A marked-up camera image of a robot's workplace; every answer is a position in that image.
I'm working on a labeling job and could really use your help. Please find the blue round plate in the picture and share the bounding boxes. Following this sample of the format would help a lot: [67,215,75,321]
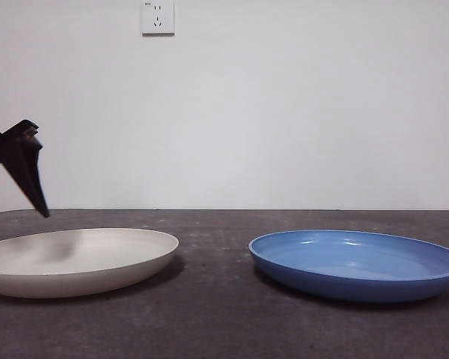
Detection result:
[248,229,449,303]

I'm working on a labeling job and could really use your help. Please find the white round plate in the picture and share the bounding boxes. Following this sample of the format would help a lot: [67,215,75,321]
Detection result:
[0,227,180,299]

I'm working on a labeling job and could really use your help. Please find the white wall socket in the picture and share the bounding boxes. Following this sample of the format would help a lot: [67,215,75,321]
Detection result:
[141,1,175,37]

